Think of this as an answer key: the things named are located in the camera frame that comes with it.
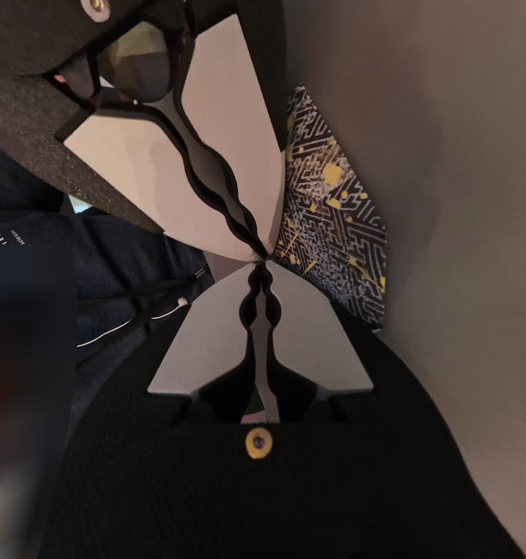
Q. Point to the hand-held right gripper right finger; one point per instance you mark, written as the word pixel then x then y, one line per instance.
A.
pixel 315 345

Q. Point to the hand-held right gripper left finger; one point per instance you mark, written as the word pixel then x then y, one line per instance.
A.
pixel 210 340

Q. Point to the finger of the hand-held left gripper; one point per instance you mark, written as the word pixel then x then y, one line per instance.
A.
pixel 136 161
pixel 236 109

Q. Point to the black patterned origami paper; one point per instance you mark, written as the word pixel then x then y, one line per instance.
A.
pixel 328 209

